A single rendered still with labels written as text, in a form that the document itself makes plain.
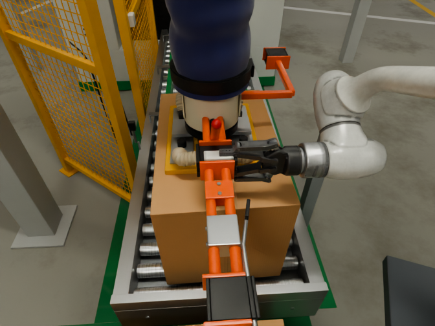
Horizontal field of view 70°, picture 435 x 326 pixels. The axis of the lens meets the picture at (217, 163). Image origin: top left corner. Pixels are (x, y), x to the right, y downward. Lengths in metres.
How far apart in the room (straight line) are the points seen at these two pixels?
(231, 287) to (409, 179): 2.16
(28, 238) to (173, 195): 1.44
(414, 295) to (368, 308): 0.82
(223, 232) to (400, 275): 0.62
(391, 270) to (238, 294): 0.63
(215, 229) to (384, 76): 0.47
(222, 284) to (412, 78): 0.51
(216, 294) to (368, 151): 0.49
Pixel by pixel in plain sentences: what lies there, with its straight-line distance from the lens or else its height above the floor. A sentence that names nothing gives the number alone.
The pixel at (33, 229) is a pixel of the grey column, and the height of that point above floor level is 0.09.
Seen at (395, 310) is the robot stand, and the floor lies 0.75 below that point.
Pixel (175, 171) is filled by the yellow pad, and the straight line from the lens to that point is 0.91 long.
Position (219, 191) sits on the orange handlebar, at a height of 1.09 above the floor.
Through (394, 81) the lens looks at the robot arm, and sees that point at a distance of 0.74.
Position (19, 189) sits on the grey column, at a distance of 1.86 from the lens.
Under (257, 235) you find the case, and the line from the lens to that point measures 0.94.
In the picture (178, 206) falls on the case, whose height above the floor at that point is 0.95.
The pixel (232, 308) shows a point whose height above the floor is 1.10.
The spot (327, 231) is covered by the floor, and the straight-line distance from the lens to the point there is 2.04.
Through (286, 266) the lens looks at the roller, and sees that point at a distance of 1.23.
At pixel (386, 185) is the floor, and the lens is 2.46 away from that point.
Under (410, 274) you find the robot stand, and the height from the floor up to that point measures 0.75.
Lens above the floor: 1.60
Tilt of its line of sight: 43 degrees down
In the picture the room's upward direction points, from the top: straight up
